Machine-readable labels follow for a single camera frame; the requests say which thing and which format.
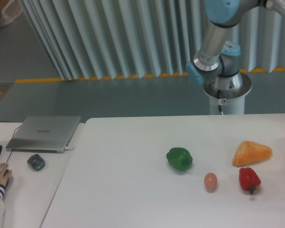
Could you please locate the black computer mouse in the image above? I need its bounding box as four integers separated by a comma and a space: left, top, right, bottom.
4, 169, 11, 188

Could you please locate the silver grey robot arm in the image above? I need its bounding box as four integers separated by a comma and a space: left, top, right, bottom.
186, 0, 285, 85

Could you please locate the green bell pepper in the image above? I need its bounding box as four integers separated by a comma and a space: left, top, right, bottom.
166, 147, 193, 171

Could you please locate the red bell pepper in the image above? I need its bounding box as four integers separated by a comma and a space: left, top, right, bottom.
239, 167, 261, 195

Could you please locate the dark earbuds case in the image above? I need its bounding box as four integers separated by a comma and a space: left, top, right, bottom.
27, 154, 46, 171

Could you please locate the silver closed laptop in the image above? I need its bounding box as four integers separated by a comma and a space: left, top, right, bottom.
6, 116, 81, 153

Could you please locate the white folding partition screen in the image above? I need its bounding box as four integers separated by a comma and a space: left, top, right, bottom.
20, 0, 285, 80

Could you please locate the cardboard box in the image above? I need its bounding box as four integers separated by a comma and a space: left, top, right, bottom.
0, 0, 23, 27

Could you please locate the brown egg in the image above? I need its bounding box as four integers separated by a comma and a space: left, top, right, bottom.
204, 172, 218, 191

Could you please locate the orange triangular bread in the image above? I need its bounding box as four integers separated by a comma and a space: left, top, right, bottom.
232, 141, 273, 167

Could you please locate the black mouse cable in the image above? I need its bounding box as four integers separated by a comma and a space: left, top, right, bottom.
0, 120, 22, 171

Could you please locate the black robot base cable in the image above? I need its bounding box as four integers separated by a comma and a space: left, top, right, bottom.
216, 89, 225, 116

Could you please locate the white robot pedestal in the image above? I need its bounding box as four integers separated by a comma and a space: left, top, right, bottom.
203, 72, 252, 115

